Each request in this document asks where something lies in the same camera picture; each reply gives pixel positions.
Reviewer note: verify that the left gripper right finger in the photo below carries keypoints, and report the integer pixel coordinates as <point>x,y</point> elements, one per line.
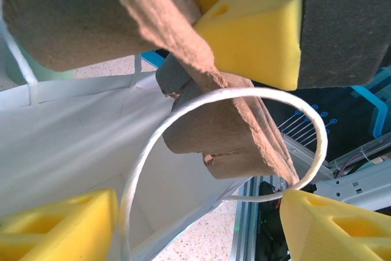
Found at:
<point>336,236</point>

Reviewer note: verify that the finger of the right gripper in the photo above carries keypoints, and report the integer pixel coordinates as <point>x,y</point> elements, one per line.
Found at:
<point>290,28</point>
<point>174,74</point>

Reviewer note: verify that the landscape print paper bag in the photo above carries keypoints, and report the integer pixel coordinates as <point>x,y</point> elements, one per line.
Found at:
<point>61,135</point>

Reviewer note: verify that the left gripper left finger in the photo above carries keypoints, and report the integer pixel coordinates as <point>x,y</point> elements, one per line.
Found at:
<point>61,230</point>

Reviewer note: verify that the brown pulp cup carrier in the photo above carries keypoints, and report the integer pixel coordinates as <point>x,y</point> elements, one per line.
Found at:
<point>76,13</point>

